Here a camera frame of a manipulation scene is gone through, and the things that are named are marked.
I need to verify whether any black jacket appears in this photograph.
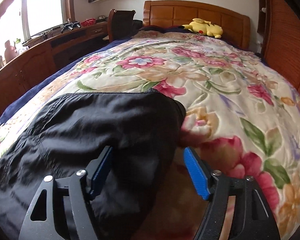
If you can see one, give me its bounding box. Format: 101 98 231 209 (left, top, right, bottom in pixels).
0 90 186 239

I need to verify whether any floral quilt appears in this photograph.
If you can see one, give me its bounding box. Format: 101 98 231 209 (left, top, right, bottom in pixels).
0 30 300 239

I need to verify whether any navy blue blanket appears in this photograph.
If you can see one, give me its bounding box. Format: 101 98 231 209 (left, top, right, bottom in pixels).
0 24 268 136

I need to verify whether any wooden desk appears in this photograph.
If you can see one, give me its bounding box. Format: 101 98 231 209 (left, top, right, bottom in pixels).
0 22 108 116

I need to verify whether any wooden louvered wardrobe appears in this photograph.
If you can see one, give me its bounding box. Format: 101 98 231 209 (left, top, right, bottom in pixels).
257 0 300 94

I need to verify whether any wooden headboard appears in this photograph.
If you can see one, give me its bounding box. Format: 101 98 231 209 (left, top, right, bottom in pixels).
143 0 250 50

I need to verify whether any black device on desk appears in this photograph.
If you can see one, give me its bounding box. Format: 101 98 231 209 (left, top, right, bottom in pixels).
61 21 81 34

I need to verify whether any yellow Pikachu plush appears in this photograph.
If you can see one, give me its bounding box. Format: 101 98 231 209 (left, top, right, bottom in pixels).
180 18 223 38

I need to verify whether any red basket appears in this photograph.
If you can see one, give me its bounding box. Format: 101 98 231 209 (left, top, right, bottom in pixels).
80 18 96 27

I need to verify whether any dark wooden chair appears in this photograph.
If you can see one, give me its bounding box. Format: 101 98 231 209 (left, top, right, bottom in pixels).
107 9 135 42

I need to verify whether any window with wooden frame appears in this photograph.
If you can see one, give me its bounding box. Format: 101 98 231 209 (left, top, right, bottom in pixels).
0 0 75 63

